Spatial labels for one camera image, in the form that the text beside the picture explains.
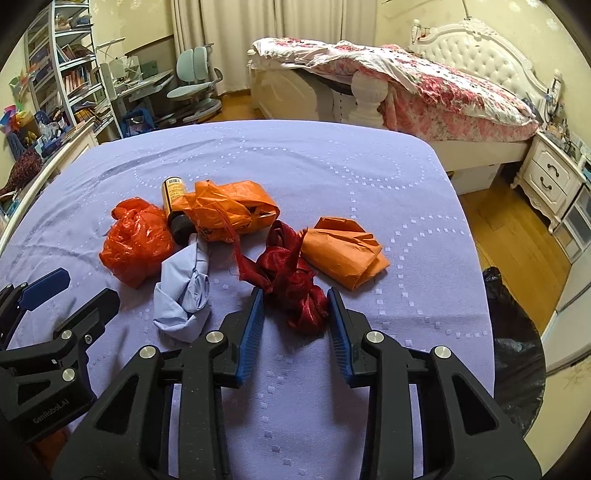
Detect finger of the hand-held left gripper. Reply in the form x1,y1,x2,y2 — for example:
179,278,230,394
0,268,71,352
0,288,121,384

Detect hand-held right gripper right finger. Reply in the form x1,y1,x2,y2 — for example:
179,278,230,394
325,287,543,480

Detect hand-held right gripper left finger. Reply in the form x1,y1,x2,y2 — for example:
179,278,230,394
51,288,266,480

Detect dark red mesh bag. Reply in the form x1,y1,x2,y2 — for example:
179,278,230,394
235,220,331,334

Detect light blue glove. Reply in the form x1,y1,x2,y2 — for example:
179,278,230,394
154,231,213,343

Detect red plastic bag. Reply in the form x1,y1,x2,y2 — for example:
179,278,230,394
99,198,176,289

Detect orange paper bag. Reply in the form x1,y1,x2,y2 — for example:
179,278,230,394
300,217,391,291

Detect orange plastic bag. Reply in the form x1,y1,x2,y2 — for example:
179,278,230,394
184,181,281,244

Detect yellow label bottle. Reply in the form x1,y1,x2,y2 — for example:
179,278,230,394
161,176,195,244

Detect trash bin with black bag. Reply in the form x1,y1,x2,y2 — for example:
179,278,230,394
482,267,548,437

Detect orange cloth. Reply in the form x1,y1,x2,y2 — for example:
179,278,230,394
34,434,70,464

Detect dark red fuzzy duster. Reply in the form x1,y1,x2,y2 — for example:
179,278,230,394
0,148,43,198

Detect colourful pinwheel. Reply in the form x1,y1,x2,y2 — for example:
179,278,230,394
4,104,29,136

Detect purple dotted tablecloth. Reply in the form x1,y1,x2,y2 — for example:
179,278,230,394
0,120,499,480

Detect blue plastic stool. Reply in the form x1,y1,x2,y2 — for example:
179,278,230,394
121,108,155,138

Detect white bookshelf with books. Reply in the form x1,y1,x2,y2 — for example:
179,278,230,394
23,0,122,139

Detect white box under bed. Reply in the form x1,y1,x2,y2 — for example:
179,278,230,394
452,164,504,195

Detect grey study desk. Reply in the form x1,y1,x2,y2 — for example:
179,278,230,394
99,69,176,139

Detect pale green desk chair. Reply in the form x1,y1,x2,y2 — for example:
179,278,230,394
166,46,225,125

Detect white desk lamp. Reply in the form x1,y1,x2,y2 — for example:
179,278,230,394
95,37,127,64

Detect clear plastic drawer unit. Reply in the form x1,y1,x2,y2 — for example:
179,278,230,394
551,185,591,264

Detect pink floral quilt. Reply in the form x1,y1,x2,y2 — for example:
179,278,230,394
252,37,541,144

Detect white nightstand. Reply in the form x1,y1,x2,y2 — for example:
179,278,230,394
510,131,587,232

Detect beige curtain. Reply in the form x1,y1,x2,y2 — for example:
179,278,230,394
259,0,378,47
171,0,260,96

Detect white bed with tufted headboard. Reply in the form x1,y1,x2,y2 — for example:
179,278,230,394
247,18,561,185

